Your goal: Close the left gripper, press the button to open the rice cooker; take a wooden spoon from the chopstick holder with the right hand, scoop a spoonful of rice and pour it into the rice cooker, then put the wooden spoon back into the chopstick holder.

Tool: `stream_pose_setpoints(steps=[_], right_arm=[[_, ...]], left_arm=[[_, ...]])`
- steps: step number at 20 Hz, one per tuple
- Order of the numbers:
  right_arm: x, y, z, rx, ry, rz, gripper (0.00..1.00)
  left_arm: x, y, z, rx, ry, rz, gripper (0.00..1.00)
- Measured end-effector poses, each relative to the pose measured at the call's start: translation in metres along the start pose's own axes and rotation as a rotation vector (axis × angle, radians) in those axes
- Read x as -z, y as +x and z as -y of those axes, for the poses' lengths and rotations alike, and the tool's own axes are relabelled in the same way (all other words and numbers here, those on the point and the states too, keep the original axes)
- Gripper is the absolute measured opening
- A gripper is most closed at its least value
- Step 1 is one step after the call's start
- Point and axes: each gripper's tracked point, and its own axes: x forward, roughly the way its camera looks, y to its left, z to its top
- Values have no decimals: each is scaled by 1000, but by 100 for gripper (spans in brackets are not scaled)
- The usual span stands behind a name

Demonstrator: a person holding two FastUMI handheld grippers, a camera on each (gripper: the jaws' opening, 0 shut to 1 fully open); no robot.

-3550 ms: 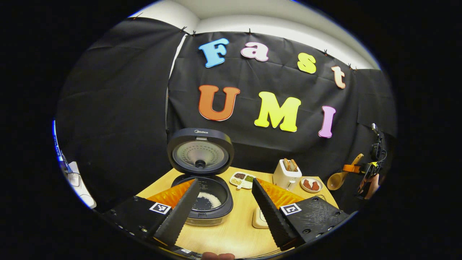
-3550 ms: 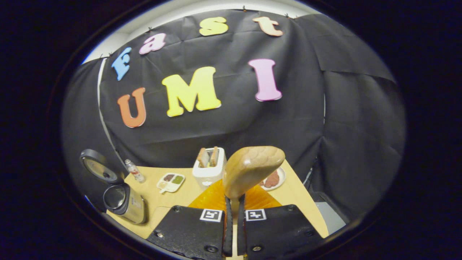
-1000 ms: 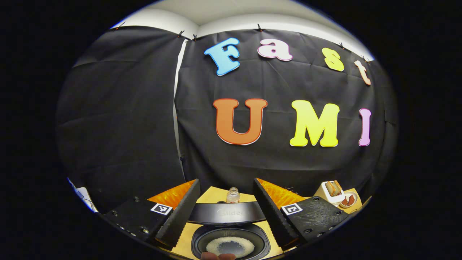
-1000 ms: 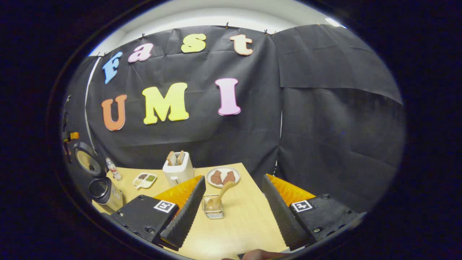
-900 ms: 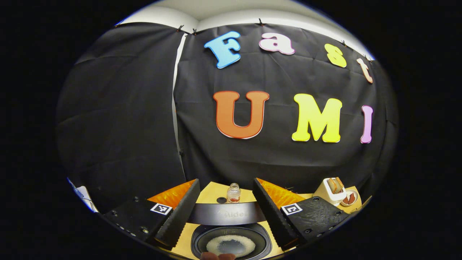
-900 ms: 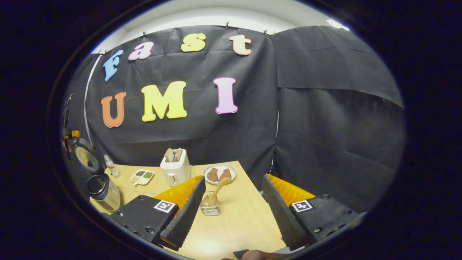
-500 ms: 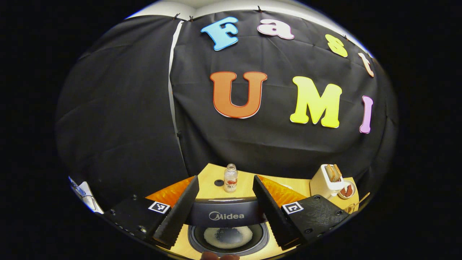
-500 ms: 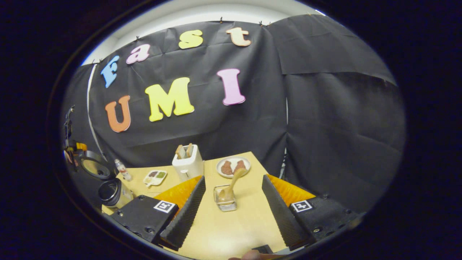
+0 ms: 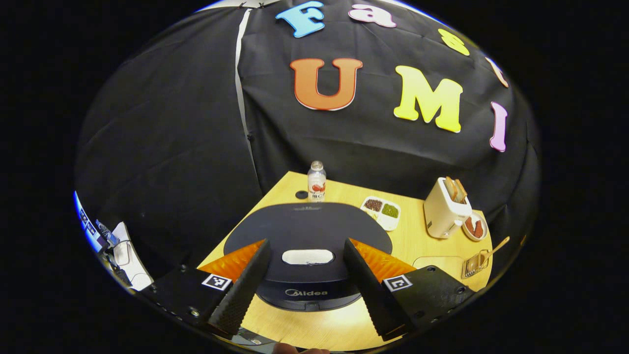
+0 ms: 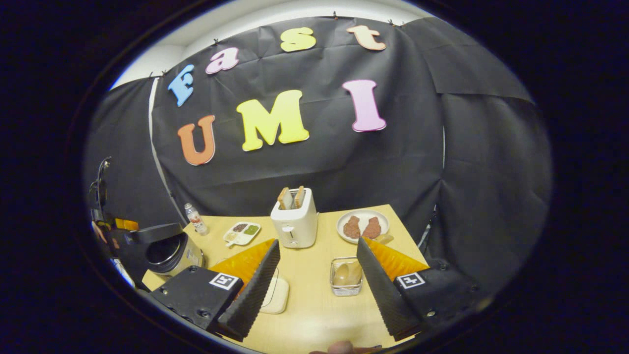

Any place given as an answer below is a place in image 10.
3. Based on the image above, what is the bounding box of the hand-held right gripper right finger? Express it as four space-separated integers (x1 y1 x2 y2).
356 237 485 342

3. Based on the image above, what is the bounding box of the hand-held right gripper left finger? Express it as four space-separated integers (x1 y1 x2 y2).
147 239 281 342

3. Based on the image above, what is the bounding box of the clear chopstick holder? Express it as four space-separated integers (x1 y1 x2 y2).
330 257 364 297

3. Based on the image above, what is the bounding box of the wooden spoon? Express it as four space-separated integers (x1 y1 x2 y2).
333 235 394 287

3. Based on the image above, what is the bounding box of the dark grey rice cooker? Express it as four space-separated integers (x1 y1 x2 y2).
111 223 204 277

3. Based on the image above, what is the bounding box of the white divided bean dish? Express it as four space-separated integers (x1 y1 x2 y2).
224 222 261 247

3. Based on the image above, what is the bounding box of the small clear bottle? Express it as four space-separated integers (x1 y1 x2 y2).
185 203 210 236

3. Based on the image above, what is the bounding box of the white toaster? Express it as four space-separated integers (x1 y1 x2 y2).
270 187 319 249

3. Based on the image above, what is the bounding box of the white round plate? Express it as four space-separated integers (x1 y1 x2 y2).
337 210 390 245

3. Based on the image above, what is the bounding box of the black backdrop cloth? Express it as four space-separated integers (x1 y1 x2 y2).
81 17 553 295

